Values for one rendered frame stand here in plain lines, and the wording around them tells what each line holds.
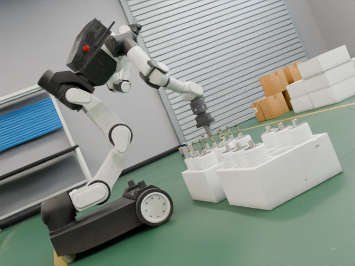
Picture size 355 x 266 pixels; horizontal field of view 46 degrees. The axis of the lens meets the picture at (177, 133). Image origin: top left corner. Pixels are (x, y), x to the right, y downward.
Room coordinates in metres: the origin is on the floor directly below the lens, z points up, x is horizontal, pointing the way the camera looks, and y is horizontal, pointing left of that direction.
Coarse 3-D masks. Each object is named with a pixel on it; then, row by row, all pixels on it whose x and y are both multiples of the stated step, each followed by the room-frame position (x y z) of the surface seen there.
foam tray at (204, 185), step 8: (216, 168) 2.22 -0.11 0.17; (184, 176) 2.53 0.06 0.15; (192, 176) 2.39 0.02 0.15; (200, 176) 2.27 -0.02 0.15; (208, 176) 2.20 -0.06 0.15; (216, 176) 2.21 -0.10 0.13; (192, 184) 2.45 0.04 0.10; (200, 184) 2.32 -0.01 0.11; (208, 184) 2.20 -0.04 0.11; (216, 184) 2.21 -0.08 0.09; (192, 192) 2.51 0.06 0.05; (200, 192) 2.37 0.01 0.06; (208, 192) 2.25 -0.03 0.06; (216, 192) 2.20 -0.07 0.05; (224, 192) 2.21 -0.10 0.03; (200, 200) 2.43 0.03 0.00; (208, 200) 2.30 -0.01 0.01; (216, 200) 2.20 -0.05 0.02
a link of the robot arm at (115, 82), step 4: (116, 76) 2.82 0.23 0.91; (112, 80) 2.81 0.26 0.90; (116, 80) 2.82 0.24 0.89; (120, 80) 2.83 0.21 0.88; (108, 84) 2.83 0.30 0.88; (112, 84) 2.82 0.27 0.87; (116, 84) 2.81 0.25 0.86; (120, 84) 2.83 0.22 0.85; (124, 84) 2.84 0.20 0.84; (128, 84) 2.86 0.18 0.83; (108, 88) 2.89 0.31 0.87; (112, 88) 2.84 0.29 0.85; (116, 88) 2.82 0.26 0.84; (120, 88) 2.83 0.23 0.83; (124, 88) 2.84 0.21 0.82; (128, 88) 2.87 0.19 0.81; (124, 92) 2.85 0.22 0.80
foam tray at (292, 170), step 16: (304, 144) 1.75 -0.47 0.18; (320, 144) 1.78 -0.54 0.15; (272, 160) 1.70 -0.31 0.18; (288, 160) 1.72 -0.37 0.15; (304, 160) 1.74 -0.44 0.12; (320, 160) 1.77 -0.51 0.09; (336, 160) 1.79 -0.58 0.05; (224, 176) 1.97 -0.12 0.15; (240, 176) 1.80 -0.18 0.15; (256, 176) 1.67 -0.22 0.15; (272, 176) 1.69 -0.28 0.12; (288, 176) 1.71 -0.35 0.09; (304, 176) 1.74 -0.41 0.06; (320, 176) 1.76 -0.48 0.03; (240, 192) 1.86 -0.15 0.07; (256, 192) 1.72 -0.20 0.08; (272, 192) 1.68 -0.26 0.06; (288, 192) 1.71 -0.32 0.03; (272, 208) 1.68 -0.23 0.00
